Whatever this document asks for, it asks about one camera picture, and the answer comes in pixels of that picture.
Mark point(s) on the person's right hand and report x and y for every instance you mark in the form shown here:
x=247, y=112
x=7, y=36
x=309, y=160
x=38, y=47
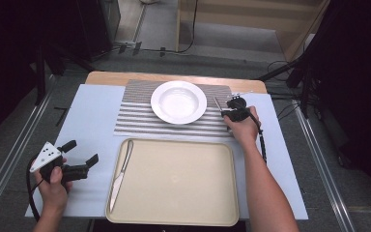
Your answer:
x=244, y=132

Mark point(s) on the metal floor rail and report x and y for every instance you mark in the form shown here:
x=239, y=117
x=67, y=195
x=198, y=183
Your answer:
x=322, y=167
x=16, y=138

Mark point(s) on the wooden table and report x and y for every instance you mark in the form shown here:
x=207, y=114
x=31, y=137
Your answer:
x=116, y=78

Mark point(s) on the wooden counter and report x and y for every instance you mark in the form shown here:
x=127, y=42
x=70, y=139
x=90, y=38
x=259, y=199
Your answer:
x=238, y=13

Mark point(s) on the white deep plate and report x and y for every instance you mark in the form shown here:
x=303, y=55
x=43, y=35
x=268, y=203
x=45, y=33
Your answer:
x=178, y=103

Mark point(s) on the steel fork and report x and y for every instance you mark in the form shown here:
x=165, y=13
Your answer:
x=218, y=103

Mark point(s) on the steel table knife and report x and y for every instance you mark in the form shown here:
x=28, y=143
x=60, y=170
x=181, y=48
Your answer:
x=119, y=180

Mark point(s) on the beige plastic tray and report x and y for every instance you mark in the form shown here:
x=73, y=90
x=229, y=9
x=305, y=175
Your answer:
x=180, y=187

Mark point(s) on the person's left hand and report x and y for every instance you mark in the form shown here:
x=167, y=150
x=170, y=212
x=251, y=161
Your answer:
x=53, y=193

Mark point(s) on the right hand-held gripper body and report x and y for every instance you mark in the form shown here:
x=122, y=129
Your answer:
x=238, y=114

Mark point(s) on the black metal stand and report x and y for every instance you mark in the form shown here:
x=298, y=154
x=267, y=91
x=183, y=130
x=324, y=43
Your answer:
x=304, y=80
x=40, y=74

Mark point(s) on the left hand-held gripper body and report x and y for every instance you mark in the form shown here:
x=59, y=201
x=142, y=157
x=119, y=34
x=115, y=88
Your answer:
x=46, y=156

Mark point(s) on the black curtain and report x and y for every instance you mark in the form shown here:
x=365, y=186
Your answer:
x=357, y=80
x=13, y=48

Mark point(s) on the striped woven placemat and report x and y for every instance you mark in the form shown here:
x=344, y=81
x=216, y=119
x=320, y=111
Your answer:
x=135, y=119

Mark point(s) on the pale blue table sheet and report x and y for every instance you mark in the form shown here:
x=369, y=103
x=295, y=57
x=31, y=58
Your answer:
x=90, y=129

